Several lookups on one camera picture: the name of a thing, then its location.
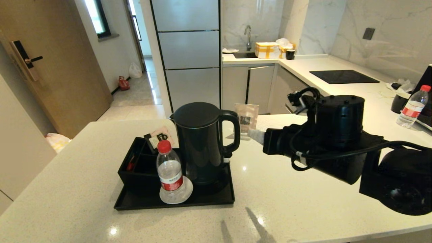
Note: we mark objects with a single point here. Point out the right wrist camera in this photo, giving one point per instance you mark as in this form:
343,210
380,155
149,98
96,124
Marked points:
296,100

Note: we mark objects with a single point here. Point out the black electric kettle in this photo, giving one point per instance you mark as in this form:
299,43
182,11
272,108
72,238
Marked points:
200,145

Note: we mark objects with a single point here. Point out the clear acrylic sign holder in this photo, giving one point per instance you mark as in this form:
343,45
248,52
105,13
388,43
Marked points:
249,116

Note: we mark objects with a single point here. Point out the clear water bottle red cap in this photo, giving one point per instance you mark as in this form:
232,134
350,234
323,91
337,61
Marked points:
170,172
412,108

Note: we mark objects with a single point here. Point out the white kitchen base cabinet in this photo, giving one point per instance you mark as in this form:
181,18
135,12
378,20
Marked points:
260,86

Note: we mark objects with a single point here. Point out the black gold door lock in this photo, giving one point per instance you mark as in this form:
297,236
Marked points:
21,54

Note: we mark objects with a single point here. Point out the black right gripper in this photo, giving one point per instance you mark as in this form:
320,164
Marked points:
287,140

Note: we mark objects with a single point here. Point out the beige cabinet panel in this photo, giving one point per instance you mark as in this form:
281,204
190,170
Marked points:
20,152

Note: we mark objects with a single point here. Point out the pink tea sachet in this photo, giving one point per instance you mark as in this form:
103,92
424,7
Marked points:
165,130

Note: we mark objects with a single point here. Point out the silver refrigerator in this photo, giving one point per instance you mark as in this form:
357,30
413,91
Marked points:
189,50

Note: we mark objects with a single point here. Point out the black compartment organizer box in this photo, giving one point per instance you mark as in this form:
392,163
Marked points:
141,177

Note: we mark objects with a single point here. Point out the dark kitchen sink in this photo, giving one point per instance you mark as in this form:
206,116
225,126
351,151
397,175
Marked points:
244,55

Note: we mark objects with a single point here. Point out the black rectangular serving tray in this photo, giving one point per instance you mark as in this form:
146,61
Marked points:
209,197

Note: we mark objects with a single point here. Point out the black cup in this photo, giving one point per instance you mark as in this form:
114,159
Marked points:
290,54
399,103

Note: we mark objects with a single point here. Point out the white cloth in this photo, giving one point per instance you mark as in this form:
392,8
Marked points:
230,50

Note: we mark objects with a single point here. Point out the yellow white plastic bag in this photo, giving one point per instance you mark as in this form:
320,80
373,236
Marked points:
58,143

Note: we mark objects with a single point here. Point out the white round paper coaster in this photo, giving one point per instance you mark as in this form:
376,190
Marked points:
187,190

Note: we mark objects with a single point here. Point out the yellow white tissue box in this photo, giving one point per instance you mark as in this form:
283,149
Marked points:
267,50

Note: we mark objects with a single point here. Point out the dark grey wall socket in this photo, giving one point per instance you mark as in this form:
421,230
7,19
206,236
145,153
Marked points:
369,33

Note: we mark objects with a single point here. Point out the crumpled white tissue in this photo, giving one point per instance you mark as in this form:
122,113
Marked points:
405,85

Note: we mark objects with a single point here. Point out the chrome kitchen faucet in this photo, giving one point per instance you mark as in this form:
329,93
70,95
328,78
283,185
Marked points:
248,32

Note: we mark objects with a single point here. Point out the red bag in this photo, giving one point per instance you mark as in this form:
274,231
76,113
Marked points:
124,83

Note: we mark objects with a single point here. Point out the brown wooden door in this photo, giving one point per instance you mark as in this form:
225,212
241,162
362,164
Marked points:
60,67

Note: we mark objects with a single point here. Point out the black framed window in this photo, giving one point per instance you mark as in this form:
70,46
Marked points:
103,20

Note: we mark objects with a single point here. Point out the red sachet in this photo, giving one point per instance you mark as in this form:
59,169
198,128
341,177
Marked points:
131,164

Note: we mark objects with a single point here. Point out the black induction cooktop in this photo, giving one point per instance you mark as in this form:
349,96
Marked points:
343,76

